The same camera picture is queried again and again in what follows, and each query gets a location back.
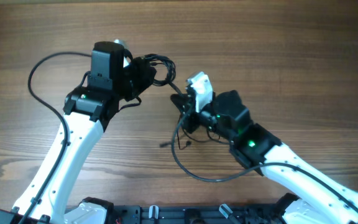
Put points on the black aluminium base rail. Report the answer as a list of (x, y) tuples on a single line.
[(131, 214)]

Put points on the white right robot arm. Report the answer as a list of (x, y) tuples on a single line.
[(313, 198)]

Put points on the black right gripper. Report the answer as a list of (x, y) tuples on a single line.
[(191, 124)]

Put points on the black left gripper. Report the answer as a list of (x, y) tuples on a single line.
[(145, 73)]

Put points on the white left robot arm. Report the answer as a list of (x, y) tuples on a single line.
[(114, 75)]

